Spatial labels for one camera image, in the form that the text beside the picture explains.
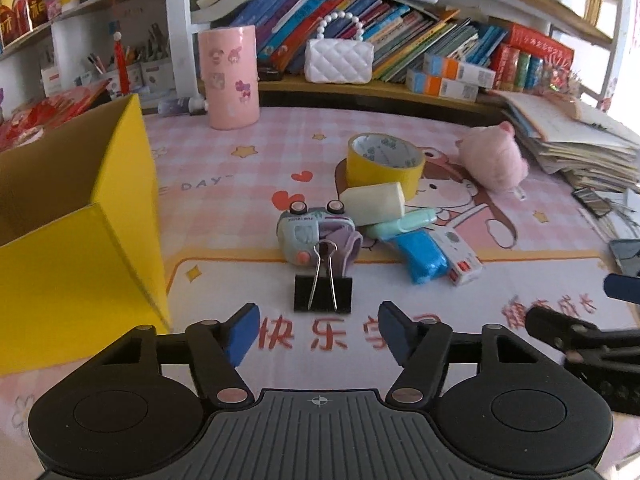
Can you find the orange white carton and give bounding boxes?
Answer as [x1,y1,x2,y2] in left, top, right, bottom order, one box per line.
[405,68,480,104]
[422,53,497,86]

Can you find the blue clay packet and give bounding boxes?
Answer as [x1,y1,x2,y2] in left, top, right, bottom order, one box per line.
[394,232,450,286]

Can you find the white pen holder with pens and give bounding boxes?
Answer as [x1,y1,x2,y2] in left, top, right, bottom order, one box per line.
[140,25,175,93]

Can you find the stack of papers and notebooks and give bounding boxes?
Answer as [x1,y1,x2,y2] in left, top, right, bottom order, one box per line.
[492,89,640,194]

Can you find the yellow cardboard box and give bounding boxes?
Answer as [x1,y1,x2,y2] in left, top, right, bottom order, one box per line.
[0,92,172,377]

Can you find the pile of red paper packets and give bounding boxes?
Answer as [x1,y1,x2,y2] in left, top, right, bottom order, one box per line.
[0,79,112,152]

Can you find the row of colourful books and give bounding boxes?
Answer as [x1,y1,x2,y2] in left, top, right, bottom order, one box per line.
[192,0,509,84]

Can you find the mint green tube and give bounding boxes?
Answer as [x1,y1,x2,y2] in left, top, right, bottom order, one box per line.
[362,208,437,241]

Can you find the pink cartoon cylinder container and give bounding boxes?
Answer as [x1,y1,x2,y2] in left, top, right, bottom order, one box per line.
[197,25,261,131]

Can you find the black binder clip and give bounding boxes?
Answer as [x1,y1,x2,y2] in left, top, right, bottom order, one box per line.
[293,241,354,315]

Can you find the thick red dictionary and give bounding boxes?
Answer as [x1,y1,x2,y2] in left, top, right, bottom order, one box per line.
[502,22,576,69]

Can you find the grey-green toy camera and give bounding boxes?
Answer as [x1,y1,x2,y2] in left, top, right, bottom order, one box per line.
[277,200,357,265]

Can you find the small dark bottle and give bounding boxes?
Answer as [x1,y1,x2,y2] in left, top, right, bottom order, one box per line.
[158,97,209,117]

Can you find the white bookshelf frame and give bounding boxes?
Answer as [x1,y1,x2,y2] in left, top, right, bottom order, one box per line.
[164,0,632,113]

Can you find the colourful paper ornament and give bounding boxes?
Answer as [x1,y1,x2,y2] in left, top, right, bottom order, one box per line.
[542,62,584,99]

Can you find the pink plush toy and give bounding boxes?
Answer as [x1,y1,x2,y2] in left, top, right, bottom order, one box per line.
[455,121,531,194]

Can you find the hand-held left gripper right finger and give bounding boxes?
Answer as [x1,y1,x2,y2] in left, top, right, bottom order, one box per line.
[377,301,556,407]

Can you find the upright thick red books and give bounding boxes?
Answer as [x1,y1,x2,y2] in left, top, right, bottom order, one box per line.
[492,44,546,94]

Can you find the printed pink desk mat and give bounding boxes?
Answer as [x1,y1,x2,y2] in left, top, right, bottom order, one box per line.
[0,104,640,480]

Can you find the yellow tape roll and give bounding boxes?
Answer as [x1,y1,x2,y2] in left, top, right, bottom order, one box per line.
[346,132,427,202]

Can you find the red figure poster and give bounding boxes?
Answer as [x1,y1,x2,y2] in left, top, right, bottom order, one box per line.
[0,0,52,47]

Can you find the white quilted pearl-handle handbag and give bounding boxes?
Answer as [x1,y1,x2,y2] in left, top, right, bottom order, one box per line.
[304,9,375,85]

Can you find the purple plastic piece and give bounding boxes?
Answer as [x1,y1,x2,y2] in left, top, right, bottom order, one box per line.
[320,225,364,277]

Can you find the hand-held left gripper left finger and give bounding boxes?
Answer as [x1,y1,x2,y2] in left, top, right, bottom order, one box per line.
[95,302,261,408]

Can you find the loose printed paper sheets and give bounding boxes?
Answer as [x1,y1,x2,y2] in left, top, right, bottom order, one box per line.
[579,194,640,242]

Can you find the red tassel ornament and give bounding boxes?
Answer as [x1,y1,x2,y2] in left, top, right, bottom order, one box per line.
[113,32,132,97]

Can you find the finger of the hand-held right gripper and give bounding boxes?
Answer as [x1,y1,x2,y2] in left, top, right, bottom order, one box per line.
[603,272,640,307]
[525,306,640,361]

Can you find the small white red box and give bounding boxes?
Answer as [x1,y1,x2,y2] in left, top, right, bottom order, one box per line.
[429,227,485,287]

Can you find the pale yellow eraser block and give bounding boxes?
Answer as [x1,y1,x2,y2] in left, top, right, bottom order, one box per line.
[339,181,406,226]

